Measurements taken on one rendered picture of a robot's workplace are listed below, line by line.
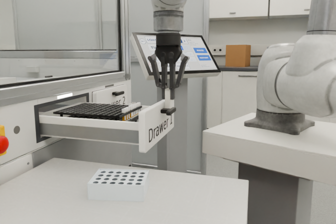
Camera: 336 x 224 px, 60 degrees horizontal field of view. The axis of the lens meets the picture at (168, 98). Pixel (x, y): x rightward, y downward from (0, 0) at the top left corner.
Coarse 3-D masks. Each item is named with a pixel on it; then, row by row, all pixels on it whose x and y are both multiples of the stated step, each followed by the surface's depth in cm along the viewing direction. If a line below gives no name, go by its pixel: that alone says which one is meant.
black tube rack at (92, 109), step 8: (80, 104) 102; (88, 104) 101; (96, 104) 102; (104, 104) 101; (112, 104) 101; (120, 104) 101; (56, 112) 88; (64, 112) 88; (72, 112) 88; (80, 112) 88; (88, 112) 88; (96, 112) 88; (104, 112) 88; (112, 112) 88; (120, 112) 88; (120, 120) 91; (128, 120) 90; (136, 120) 99
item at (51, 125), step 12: (60, 108) 98; (144, 108) 102; (48, 120) 85; (60, 120) 84; (72, 120) 83; (84, 120) 82; (96, 120) 81; (108, 120) 80; (48, 132) 85; (60, 132) 84; (72, 132) 83; (84, 132) 82; (96, 132) 81; (108, 132) 80; (120, 132) 79; (132, 132) 78
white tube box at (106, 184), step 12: (96, 180) 65; (108, 180) 65; (120, 180) 65; (132, 180) 66; (144, 180) 64; (96, 192) 63; (108, 192) 63; (120, 192) 63; (132, 192) 63; (144, 192) 64
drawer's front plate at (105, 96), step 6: (102, 90) 118; (108, 90) 123; (114, 90) 128; (120, 90) 134; (126, 90) 140; (96, 96) 113; (102, 96) 118; (108, 96) 123; (114, 96) 128; (120, 96) 134; (126, 96) 141; (96, 102) 114; (102, 102) 118; (108, 102) 123; (120, 102) 135; (126, 102) 141
